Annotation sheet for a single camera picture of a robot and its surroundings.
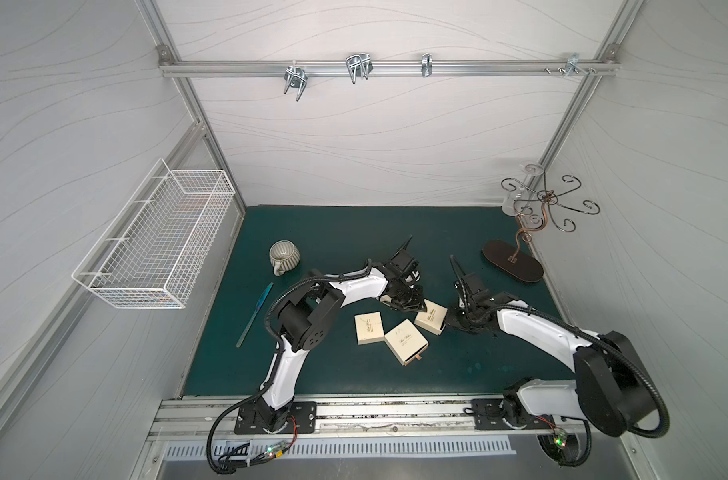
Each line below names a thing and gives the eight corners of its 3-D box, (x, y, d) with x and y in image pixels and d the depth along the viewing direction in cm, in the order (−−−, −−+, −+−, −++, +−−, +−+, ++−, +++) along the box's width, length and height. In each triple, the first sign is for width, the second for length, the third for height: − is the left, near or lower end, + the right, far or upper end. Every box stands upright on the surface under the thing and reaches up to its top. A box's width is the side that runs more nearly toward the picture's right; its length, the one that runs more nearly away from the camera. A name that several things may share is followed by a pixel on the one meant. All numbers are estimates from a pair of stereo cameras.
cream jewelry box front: (405, 371, 82) (406, 368, 80) (381, 340, 88) (381, 336, 85) (430, 349, 86) (432, 346, 84) (406, 321, 92) (407, 317, 89)
